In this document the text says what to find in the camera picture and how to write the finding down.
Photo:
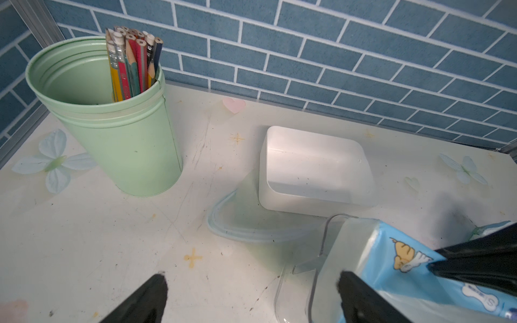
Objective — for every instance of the clear plastic tissue box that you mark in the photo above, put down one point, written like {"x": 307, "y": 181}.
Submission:
{"x": 294, "y": 297}

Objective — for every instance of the blue tissue pack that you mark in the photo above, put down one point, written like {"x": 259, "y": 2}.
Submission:
{"x": 395, "y": 266}

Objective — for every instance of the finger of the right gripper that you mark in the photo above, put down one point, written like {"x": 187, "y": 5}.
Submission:
{"x": 488, "y": 262}

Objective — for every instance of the green pencil cup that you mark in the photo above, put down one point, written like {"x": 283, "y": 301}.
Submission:
{"x": 133, "y": 140}

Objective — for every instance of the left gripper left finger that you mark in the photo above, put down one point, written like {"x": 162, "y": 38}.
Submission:
{"x": 146, "y": 304}

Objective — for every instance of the bundle of coloured pencils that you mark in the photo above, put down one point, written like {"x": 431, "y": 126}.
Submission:
{"x": 134, "y": 61}

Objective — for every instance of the white plastic box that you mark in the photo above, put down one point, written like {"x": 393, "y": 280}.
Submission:
{"x": 313, "y": 174}

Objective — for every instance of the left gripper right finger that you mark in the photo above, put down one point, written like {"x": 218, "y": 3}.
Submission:
{"x": 360, "y": 303}

